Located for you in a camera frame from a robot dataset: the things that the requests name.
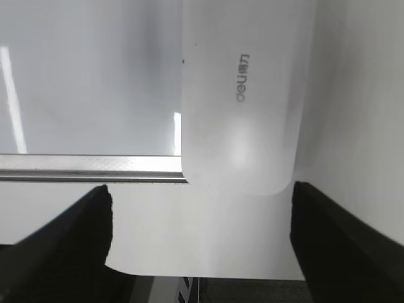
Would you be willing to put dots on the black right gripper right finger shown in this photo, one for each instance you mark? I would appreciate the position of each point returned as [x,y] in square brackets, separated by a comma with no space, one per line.
[342,258]

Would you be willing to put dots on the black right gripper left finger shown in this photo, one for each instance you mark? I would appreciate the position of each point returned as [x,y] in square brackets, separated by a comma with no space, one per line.
[64,261]

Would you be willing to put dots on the white rectangular board eraser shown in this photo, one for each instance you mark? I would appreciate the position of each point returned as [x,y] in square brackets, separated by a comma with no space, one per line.
[244,79]

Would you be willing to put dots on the white aluminium-framed whiteboard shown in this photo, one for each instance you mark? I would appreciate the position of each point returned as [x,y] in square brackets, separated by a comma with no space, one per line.
[91,91]

